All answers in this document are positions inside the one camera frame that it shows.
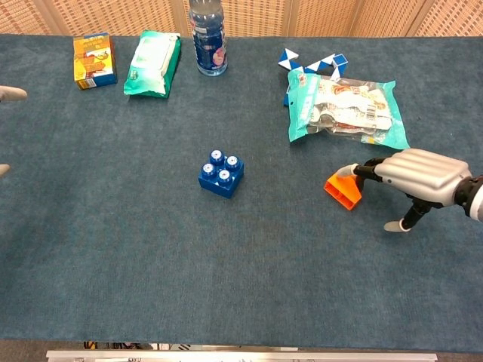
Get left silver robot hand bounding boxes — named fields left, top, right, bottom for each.
left=0, top=84, right=29, bottom=179

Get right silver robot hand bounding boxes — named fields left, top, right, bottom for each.
left=335, top=148, right=475, bottom=233

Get orange toy block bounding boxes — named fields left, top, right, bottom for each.
left=323, top=172, right=363, bottom=211

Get teal clear snack bag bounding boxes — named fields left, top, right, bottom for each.
left=287, top=70, right=411, bottom=150

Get blue four-stud building block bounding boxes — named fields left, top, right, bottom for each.
left=198, top=149, right=245, bottom=200

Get orange yellow drink carton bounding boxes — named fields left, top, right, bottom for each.
left=72, top=32, right=118, bottom=91

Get woven wooden folding screen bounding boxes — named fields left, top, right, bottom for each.
left=0, top=0, right=483, bottom=38

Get green wet wipes pack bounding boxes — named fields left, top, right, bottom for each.
left=123, top=29, right=182, bottom=100

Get blue white snake puzzle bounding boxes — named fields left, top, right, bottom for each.
left=277, top=48, right=348, bottom=109

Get blue plastic drink bottle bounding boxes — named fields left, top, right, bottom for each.
left=188, top=0, right=229, bottom=78

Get teal felt table cloth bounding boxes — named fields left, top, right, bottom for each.
left=0, top=33, right=483, bottom=354

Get tangled dark cables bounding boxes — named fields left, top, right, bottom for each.
left=83, top=341, right=152, bottom=351

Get aluminium profile rail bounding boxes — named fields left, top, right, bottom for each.
left=45, top=349, right=438, bottom=362

